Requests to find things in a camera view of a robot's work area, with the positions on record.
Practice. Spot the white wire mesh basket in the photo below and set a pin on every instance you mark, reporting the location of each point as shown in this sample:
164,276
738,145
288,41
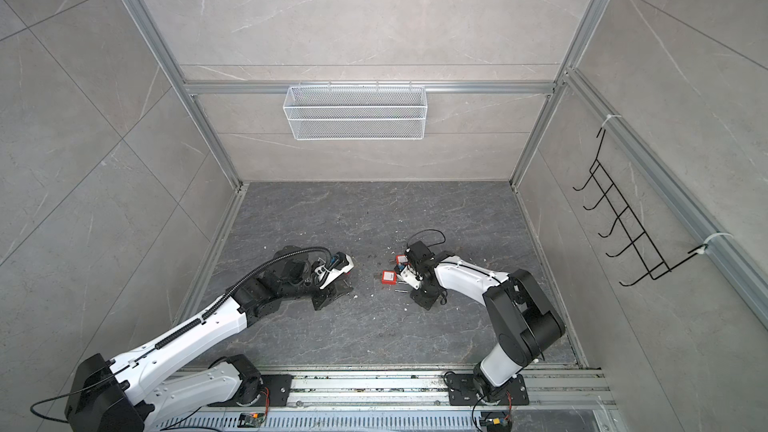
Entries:
359,112

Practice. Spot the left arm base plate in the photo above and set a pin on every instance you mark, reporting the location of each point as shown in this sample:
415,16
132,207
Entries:
272,390

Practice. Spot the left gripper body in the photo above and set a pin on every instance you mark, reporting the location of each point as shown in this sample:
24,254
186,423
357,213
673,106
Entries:
326,295

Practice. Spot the black wire hook rack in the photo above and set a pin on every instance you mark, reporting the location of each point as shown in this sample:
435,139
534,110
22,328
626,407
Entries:
627,223

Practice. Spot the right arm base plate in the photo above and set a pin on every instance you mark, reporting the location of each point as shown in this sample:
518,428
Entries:
467,389

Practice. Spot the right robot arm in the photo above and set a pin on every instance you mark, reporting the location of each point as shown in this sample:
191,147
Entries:
524,321

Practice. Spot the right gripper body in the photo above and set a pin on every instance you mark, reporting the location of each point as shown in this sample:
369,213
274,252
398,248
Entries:
424,296

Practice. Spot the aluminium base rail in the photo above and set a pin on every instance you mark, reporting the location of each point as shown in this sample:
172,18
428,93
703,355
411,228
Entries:
328,388

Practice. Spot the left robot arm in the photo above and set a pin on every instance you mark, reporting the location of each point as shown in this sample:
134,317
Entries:
137,389

